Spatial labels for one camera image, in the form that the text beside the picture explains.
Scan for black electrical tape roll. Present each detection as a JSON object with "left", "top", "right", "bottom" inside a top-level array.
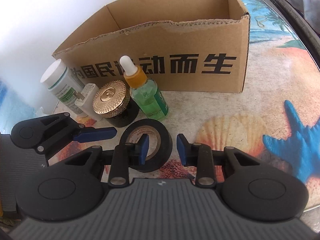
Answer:
[{"left": 120, "top": 119, "right": 172, "bottom": 173}]

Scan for gold lid dark jar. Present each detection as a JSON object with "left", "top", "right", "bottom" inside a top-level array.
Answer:
[{"left": 93, "top": 80, "right": 140, "bottom": 127}]

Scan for white supplement bottle green label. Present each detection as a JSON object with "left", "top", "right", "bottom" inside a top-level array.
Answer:
[{"left": 40, "top": 59, "right": 87, "bottom": 118}]

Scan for green dropper bottle orange collar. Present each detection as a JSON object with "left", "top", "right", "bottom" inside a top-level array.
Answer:
[{"left": 119, "top": 55, "right": 169, "bottom": 121}]

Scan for beach print table mat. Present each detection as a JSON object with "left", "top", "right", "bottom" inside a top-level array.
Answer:
[{"left": 37, "top": 0, "right": 320, "bottom": 210}]

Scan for large brown cardboard box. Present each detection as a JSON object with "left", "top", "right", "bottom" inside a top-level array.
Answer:
[{"left": 53, "top": 0, "right": 250, "bottom": 93}]

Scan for tan rubber band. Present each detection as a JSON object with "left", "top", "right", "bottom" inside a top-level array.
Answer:
[{"left": 254, "top": 16, "right": 267, "bottom": 28}]

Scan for white usb wall charger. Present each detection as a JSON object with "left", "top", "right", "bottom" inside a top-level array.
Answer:
[{"left": 73, "top": 83, "right": 103, "bottom": 121}]

